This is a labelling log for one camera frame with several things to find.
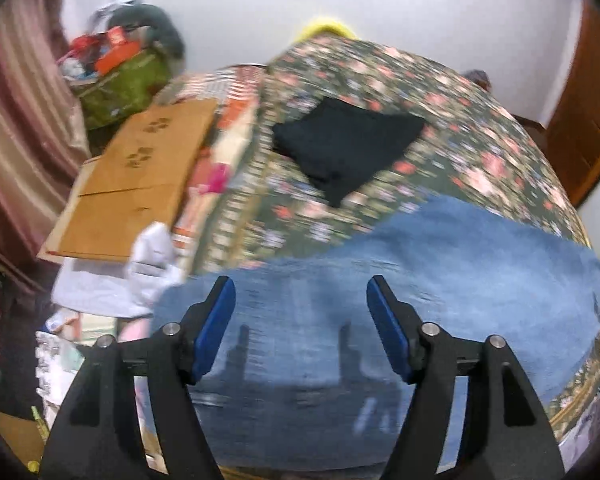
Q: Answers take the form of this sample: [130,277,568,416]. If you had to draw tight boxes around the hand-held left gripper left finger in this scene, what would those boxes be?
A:
[39,275,237,480]

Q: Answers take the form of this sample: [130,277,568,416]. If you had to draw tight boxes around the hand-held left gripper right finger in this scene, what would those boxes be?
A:
[366,275,566,480]

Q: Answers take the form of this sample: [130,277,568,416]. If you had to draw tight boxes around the blue denim pants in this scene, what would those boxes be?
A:
[142,195,600,473]

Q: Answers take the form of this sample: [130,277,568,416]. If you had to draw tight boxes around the white plastic bag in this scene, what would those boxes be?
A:
[51,221,185,318]

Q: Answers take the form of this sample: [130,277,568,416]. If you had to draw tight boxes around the flat cardboard box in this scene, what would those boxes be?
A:
[36,98,219,262]

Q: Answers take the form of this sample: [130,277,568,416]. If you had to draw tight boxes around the patterned red white cloth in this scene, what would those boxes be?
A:
[152,67,266,276]

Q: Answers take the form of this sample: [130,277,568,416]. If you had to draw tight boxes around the folded black garment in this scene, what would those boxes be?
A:
[271,97,427,208]

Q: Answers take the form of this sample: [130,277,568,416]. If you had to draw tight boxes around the floral bed blanket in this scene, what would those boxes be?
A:
[192,35,600,478]

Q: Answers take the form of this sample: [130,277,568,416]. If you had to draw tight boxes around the green bag of clutter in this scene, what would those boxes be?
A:
[56,0,187,131]

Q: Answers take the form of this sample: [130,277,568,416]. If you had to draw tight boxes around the striped pink curtain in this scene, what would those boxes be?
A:
[0,0,92,293]

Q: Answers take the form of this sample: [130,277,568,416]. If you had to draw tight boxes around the wooden door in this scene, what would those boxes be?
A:
[542,0,600,208]

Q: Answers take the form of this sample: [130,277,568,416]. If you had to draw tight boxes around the yellow round object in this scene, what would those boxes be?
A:
[296,16,357,41]

